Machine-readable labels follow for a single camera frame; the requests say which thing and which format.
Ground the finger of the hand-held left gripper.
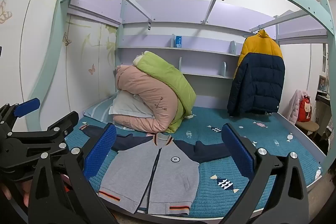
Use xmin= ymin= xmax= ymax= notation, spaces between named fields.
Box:
xmin=7 ymin=111 xmax=79 ymax=144
xmin=0 ymin=98 xmax=40 ymax=132

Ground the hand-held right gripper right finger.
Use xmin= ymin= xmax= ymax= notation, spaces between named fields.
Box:
xmin=220 ymin=123 xmax=310 ymax=224

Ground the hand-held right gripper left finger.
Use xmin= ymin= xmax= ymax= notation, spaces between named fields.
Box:
xmin=28 ymin=124 xmax=118 ymax=224

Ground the grey navy zip jacket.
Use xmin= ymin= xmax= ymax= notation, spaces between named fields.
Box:
xmin=79 ymin=123 xmax=233 ymax=216

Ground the person's left hand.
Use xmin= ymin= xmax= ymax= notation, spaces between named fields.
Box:
xmin=0 ymin=182 xmax=30 ymax=210

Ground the teal quilted bed cover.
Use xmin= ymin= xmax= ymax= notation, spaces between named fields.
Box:
xmin=64 ymin=106 xmax=322 ymax=219

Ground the blue striped sheet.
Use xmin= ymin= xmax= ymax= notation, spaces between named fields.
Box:
xmin=83 ymin=98 xmax=118 ymax=119

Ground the white pillow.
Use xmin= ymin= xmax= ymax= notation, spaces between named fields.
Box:
xmin=109 ymin=90 xmax=155 ymax=119

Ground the white floral wardrobe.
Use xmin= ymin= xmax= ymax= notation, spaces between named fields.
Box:
xmin=66 ymin=14 xmax=118 ymax=109

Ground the pink quilt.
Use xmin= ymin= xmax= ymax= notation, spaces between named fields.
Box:
xmin=113 ymin=64 xmax=184 ymax=133

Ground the pink jacket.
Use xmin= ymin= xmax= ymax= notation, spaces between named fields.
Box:
xmin=286 ymin=90 xmax=305 ymax=125

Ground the yellow navy puffer jacket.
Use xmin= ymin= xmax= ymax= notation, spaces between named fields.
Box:
xmin=227 ymin=29 xmax=286 ymax=117

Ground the wooden stool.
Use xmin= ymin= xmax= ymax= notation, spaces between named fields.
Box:
xmin=295 ymin=122 xmax=320 ymax=139

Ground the red cartoon bag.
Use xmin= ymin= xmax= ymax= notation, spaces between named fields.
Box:
xmin=296 ymin=95 xmax=312 ymax=123

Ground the green quilt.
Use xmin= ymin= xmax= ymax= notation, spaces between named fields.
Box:
xmin=134 ymin=51 xmax=197 ymax=134

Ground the large butterfly wall sticker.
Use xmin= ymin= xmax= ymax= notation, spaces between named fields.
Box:
xmin=0 ymin=0 xmax=12 ymax=24

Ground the lavender wall shelf unit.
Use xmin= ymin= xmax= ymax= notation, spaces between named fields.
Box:
xmin=117 ymin=22 xmax=279 ymax=80

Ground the picture frame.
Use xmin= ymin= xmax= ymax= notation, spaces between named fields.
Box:
xmin=318 ymin=76 xmax=328 ymax=92

